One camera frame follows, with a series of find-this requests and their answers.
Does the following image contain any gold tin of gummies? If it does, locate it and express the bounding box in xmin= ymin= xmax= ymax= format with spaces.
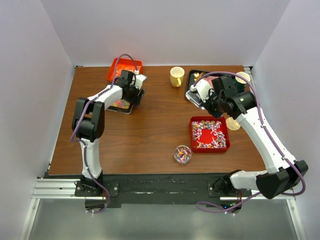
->
xmin=107 ymin=99 xmax=133 ymax=114

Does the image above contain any red tray of lollipops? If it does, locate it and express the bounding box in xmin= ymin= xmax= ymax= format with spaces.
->
xmin=189 ymin=116 xmax=231 ymax=153

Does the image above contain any orange tray of candies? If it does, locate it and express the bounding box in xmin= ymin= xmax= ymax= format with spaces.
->
xmin=106 ymin=57 xmax=144 ymax=82

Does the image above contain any clear plastic jar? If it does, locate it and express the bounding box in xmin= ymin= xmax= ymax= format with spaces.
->
xmin=173 ymin=145 xmax=192 ymax=165

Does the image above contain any silver metal scoop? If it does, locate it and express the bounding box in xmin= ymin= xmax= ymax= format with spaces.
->
xmin=185 ymin=90 xmax=205 ymax=110

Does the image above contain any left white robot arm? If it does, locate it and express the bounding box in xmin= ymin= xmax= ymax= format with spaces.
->
xmin=70 ymin=70 xmax=147 ymax=196

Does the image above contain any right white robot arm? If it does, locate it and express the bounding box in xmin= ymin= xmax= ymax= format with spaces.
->
xmin=190 ymin=71 xmax=309 ymax=199

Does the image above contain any gold jar lid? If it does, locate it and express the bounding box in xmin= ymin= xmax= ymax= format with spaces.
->
xmin=225 ymin=117 xmax=241 ymax=131

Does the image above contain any dark green mug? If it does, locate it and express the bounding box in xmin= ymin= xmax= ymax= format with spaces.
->
xmin=235 ymin=71 xmax=251 ymax=93

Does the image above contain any black serving tray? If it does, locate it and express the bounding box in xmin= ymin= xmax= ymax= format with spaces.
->
xmin=185 ymin=70 xmax=212 ymax=93

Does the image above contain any gold fork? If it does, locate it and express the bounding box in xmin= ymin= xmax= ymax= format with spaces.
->
xmin=194 ymin=72 xmax=200 ymax=82

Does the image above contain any yellow mug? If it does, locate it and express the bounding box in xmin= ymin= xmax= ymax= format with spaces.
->
xmin=169 ymin=66 xmax=185 ymax=88

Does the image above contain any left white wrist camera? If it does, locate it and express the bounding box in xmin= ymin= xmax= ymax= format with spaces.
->
xmin=133 ymin=70 xmax=147 ymax=90

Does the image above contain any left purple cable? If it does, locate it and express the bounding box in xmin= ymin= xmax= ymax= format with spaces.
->
xmin=69 ymin=53 xmax=142 ymax=215

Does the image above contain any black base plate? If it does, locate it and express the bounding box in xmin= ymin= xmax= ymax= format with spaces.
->
xmin=74 ymin=173 xmax=253 ymax=210

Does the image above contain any aluminium frame rail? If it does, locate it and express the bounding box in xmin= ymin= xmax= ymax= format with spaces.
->
xmin=31 ymin=178 xmax=296 ymax=201

